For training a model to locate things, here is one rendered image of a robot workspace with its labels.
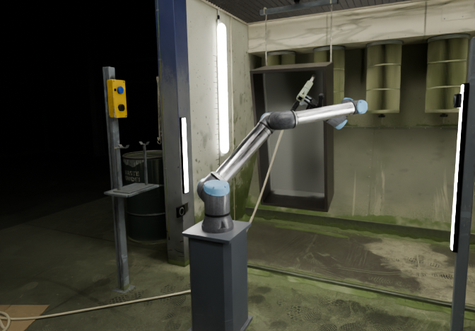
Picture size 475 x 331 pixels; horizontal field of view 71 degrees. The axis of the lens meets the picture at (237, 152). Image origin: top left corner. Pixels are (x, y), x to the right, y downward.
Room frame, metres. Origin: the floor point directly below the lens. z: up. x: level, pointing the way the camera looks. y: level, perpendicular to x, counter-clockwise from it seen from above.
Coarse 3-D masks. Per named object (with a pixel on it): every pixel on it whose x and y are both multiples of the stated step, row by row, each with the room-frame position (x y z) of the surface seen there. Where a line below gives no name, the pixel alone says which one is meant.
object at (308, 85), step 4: (312, 76) 2.61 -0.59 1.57; (312, 80) 2.55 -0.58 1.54; (308, 84) 2.43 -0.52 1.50; (312, 84) 2.49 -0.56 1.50; (304, 88) 2.34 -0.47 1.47; (308, 88) 2.38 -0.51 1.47; (300, 92) 2.28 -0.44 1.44; (304, 92) 2.26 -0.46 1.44; (300, 96) 2.25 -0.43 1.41; (304, 96) 2.25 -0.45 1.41; (296, 100) 2.38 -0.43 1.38; (300, 100) 2.26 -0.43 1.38; (296, 104) 2.39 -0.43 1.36; (292, 108) 2.42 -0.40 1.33
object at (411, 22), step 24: (432, 0) 3.21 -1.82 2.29; (456, 0) 3.12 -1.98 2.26; (264, 24) 3.91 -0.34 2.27; (288, 24) 3.79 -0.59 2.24; (312, 24) 3.68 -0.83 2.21; (336, 24) 3.57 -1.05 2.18; (360, 24) 3.47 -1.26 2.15; (384, 24) 3.38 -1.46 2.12; (408, 24) 3.29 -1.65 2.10; (432, 24) 3.20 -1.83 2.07; (456, 24) 3.12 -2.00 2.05; (264, 48) 3.90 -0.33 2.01; (288, 48) 3.78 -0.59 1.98; (312, 48) 3.79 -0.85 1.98; (360, 48) 3.85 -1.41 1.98
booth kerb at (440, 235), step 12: (264, 216) 3.75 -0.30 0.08; (276, 216) 3.68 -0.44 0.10; (288, 216) 3.63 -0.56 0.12; (300, 216) 3.57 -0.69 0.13; (312, 216) 3.51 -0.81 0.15; (324, 216) 3.45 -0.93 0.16; (348, 228) 3.34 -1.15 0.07; (360, 228) 3.30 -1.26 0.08; (372, 228) 3.25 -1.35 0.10; (384, 228) 3.20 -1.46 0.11; (396, 228) 3.16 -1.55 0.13; (408, 228) 3.11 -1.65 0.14; (420, 228) 3.07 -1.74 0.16; (432, 228) 3.03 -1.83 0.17; (444, 240) 2.98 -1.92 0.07
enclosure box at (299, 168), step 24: (264, 72) 2.68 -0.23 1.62; (288, 72) 2.96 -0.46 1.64; (312, 72) 2.88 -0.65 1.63; (264, 96) 3.05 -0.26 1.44; (288, 96) 3.00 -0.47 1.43; (312, 96) 2.92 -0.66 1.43; (264, 144) 3.05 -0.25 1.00; (288, 144) 3.10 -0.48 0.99; (312, 144) 3.00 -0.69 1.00; (264, 168) 3.05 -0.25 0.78; (288, 168) 3.15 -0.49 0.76; (312, 168) 3.05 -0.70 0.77; (264, 192) 3.05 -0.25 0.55; (288, 192) 3.14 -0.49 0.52; (312, 192) 3.09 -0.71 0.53
